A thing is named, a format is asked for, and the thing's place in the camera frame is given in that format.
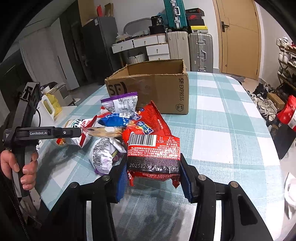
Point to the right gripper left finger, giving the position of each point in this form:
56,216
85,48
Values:
85,210

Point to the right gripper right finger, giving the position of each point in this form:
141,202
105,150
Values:
240,220

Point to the noodle snack bag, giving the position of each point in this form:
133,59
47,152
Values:
78,135

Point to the cream nougat cracker pack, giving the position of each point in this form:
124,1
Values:
106,131

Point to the silver purple snack bag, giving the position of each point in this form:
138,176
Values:
104,153

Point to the blue snack packet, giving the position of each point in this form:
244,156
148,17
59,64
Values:
119,119

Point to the purple white snack bag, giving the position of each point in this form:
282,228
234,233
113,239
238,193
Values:
124,103

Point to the red orange chip bag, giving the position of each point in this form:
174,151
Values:
147,121

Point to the SF cardboard box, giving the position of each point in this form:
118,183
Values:
165,82

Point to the person's left hand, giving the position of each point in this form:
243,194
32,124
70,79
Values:
9,164

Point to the white electric kettle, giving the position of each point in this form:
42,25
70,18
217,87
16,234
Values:
44,115

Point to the yellow bag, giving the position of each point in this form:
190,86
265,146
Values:
55,103

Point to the teal plaid tablecloth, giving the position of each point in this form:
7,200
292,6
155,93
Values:
223,136

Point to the red shopping bag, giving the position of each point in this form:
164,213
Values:
287,115

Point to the black refrigerator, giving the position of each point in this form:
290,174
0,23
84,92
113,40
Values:
99,35

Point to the woven laundry basket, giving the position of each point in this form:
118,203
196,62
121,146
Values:
141,57

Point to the wooden shoe rack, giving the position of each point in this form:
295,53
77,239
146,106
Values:
286,71

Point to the white drawer desk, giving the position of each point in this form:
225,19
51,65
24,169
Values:
154,46

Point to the black bag on desk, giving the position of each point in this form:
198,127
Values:
157,26

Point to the beige suitcase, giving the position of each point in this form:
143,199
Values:
179,47

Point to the silver suitcase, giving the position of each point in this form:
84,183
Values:
201,52

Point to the teal suitcase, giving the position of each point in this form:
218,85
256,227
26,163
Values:
176,15

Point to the yellow black box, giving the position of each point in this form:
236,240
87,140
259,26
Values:
199,29

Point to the wooden door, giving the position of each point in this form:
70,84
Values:
239,38

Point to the stacked shoe boxes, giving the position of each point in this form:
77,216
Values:
195,17

